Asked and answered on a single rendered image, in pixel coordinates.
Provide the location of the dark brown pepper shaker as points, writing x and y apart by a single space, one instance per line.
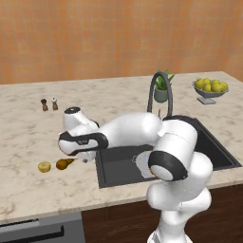
44 105

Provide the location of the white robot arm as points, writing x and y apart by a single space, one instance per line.
177 148

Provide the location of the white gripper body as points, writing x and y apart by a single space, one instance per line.
86 155

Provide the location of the dark grey sink basin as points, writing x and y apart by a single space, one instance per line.
120 167

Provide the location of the yellow lemon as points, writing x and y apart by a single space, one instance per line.
207 88
216 87
224 85
206 81
199 84

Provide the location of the yellow-green kiwi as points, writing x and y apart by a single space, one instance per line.
44 166

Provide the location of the dark grey arched faucet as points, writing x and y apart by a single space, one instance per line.
169 91

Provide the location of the brown pear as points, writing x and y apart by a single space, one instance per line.
63 164

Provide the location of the grey footed fruit bowl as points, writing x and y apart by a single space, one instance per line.
207 95

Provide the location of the green plant in teal pot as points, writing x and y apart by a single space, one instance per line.
161 90

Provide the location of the brown white-topped salt shaker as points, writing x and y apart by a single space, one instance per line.
54 103

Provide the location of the grey dishwasher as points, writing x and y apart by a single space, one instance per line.
41 226

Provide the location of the dark wood cabinet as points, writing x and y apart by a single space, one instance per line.
126 221

